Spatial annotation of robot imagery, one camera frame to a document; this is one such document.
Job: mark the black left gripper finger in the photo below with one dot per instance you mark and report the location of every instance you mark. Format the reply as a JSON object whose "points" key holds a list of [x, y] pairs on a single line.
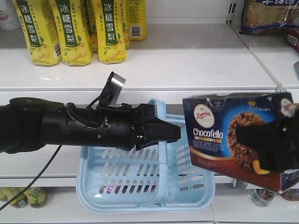
{"points": [[153, 133], [159, 121]]}

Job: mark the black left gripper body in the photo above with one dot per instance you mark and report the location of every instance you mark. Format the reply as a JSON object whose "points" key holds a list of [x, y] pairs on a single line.
{"points": [[121, 126]]}

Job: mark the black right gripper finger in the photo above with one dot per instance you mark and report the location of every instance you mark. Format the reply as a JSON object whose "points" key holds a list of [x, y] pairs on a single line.
{"points": [[276, 143]]}

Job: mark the light blue shopping basket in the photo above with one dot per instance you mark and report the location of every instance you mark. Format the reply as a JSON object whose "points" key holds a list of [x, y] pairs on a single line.
{"points": [[156, 178]]}

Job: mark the Chocofello cookie box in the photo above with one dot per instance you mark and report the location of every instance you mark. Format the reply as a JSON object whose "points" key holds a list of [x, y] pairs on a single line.
{"points": [[211, 122]]}

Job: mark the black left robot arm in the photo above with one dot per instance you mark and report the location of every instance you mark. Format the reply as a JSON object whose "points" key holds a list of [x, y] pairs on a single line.
{"points": [[28, 124]]}

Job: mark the white store shelf unit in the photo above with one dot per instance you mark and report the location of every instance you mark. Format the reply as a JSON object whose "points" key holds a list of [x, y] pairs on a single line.
{"points": [[192, 47]]}

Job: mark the yellow pear drink bottle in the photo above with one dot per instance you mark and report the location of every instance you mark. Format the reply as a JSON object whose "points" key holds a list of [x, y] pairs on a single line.
{"points": [[137, 23], [40, 31], [73, 33], [110, 36]]}

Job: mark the red snack package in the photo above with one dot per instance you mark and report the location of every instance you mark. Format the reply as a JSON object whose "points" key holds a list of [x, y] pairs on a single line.
{"points": [[292, 38]]}

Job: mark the biscuit package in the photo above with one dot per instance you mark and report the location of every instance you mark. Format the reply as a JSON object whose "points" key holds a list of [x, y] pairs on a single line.
{"points": [[266, 17]]}

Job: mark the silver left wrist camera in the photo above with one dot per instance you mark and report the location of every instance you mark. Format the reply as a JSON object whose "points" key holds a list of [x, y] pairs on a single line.
{"points": [[112, 89]]}

